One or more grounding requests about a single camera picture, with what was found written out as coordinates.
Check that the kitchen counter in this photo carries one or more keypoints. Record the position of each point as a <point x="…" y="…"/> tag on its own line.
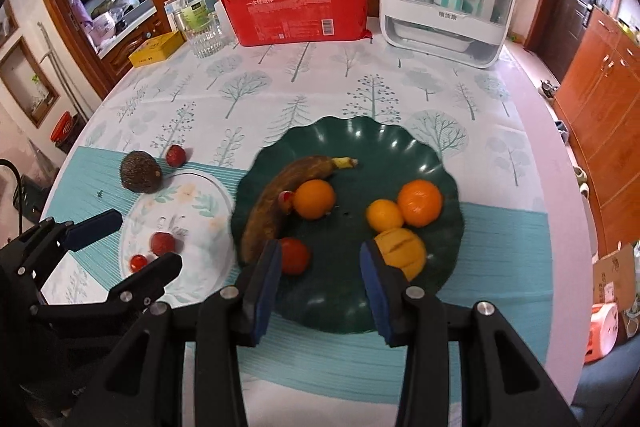
<point x="135" y="24"/>

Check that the teal striped placemat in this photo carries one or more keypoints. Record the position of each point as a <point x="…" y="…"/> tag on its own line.
<point x="500" y="257"/>

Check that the blue grey chair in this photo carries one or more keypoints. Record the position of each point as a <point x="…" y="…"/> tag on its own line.
<point x="600" y="387"/>

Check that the orange white appliance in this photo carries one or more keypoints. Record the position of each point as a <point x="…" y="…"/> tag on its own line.
<point x="600" y="332"/>

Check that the red cherry tomato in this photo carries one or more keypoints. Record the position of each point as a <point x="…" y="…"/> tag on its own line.
<point x="138" y="263"/>

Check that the small orange kumquat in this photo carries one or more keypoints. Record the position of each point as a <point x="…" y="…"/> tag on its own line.
<point x="405" y="252"/>

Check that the small yellow orange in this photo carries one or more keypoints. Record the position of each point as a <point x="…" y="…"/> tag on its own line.
<point x="384" y="215"/>

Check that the deep orange mandarin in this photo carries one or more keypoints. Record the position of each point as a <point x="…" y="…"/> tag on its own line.
<point x="420" y="203"/>

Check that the clear green label bottle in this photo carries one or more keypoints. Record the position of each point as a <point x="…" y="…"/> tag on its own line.
<point x="192" y="14"/>

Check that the small white box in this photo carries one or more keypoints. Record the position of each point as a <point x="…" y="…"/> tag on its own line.
<point x="173" y="12"/>

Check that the tree print tablecloth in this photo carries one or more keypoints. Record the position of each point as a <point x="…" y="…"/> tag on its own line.
<point x="300" y="107"/>

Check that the pale slipper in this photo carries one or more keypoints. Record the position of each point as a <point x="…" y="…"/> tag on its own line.
<point x="581" y="179"/>

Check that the wooden wall cabinet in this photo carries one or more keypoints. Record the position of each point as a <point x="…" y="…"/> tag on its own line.
<point x="600" y="107"/>

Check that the small red fruit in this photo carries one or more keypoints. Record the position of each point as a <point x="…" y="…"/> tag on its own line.
<point x="175" y="156"/>

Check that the dark brown avocado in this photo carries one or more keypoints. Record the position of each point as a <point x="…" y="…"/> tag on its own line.
<point x="141" y="172"/>

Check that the yellow box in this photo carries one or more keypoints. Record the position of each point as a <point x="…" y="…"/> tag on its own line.
<point x="155" y="49"/>

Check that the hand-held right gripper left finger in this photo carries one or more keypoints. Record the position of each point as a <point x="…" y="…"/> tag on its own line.
<point x="265" y="287"/>

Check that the dark shoe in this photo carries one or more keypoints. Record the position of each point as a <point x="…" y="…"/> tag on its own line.
<point x="548" y="88"/>

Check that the brown overripe banana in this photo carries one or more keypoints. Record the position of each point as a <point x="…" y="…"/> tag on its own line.
<point x="280" y="192"/>

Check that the white squeeze bottle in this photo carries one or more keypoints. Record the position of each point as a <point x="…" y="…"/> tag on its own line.
<point x="218" y="12"/>

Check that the large yellow orange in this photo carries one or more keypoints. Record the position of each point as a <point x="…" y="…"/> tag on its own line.
<point x="313" y="199"/>

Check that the clear ribbed glass cup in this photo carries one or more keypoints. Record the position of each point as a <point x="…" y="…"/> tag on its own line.
<point x="205" y="42"/>

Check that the red lychee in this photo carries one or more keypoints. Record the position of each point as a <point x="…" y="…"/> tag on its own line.
<point x="164" y="243"/>

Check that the dark green scalloped plate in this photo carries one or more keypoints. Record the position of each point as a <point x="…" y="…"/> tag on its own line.
<point x="350" y="147"/>

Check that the red basket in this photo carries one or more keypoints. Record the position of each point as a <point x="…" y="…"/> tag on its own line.
<point x="64" y="128"/>

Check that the grey shoe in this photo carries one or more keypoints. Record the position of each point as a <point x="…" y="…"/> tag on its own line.
<point x="561" y="128"/>

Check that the white leaf print plate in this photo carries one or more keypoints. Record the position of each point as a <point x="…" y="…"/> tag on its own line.
<point x="200" y="217"/>

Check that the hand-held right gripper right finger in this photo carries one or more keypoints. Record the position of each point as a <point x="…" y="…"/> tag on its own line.
<point x="377" y="297"/>

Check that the wooden picture frame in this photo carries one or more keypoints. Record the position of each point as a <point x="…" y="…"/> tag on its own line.
<point x="12" y="62"/>

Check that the cardboard box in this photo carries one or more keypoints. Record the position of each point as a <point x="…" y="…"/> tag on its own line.
<point x="612" y="277"/>

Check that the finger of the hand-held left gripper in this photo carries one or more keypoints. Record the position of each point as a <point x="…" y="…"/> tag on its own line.
<point x="95" y="227"/>
<point x="145" y="277"/>

